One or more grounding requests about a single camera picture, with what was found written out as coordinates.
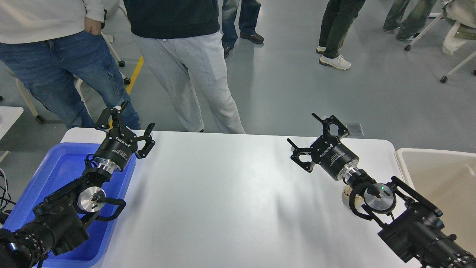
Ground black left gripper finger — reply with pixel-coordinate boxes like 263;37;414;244
135;123;156;159
95;100;129;132

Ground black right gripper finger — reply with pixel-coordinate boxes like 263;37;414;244
287;138;321;173
311;113;350;140

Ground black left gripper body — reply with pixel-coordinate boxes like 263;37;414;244
93;127;137;173

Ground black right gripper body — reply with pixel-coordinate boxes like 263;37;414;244
312;135;359;181

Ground beige paper ball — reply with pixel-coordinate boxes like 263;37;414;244
342;185;364;207

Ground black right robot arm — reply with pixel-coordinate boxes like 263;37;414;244
287;114;476;268

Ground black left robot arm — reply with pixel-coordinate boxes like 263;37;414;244
1;101;156;268

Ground metal floor plate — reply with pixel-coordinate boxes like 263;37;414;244
345;123;364;136

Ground person in blue jeans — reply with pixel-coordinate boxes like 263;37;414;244
0;0;130;129

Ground white side table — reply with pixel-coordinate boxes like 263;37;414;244
0;106;24;163

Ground white chair behind people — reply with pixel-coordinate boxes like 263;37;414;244
6;0;126;124

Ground person in grey sweatpants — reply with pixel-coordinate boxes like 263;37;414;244
123;0;245;134

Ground beige plastic bin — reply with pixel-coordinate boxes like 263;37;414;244
396;148;476;254

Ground person in white sneakers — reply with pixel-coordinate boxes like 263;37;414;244
316;0;365;71

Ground person in olive trousers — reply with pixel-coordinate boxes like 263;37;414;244
383;0;437;41

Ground person in dark jeans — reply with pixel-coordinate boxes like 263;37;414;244
221;0;264;58

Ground white rolling chair right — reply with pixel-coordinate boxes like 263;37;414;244
404;0;476;84

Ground black cables at left edge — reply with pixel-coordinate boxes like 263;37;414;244
0;168;17;214

